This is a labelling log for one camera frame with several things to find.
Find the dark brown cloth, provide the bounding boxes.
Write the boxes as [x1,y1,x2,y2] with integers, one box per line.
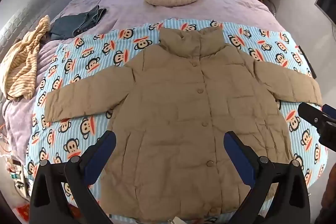
[314,163,336,224]

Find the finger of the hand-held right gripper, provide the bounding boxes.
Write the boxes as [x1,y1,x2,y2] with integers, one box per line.
[298,102,328,131]
[321,104,336,121]

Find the tan padded jacket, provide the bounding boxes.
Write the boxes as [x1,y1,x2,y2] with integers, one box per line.
[43,27,323,222]

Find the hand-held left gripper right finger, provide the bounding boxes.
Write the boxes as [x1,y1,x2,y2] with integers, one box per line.
[224,131,312,224]

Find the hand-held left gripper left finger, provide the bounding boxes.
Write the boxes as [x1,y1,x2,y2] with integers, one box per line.
[30,130,117,224]

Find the monkey print striped blanket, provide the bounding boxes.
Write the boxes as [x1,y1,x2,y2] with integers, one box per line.
[26,18,330,224]

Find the purple bedspread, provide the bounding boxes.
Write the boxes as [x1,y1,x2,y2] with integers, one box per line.
[0,0,288,161]

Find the yellow striped garment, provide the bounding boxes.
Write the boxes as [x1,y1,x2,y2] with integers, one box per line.
[0,15,51,101]

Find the grey padded headboard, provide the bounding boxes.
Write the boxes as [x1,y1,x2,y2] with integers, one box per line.
[0,0,74,62]

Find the dark blue jeans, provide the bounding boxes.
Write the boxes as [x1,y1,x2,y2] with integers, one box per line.
[49,5,107,41]

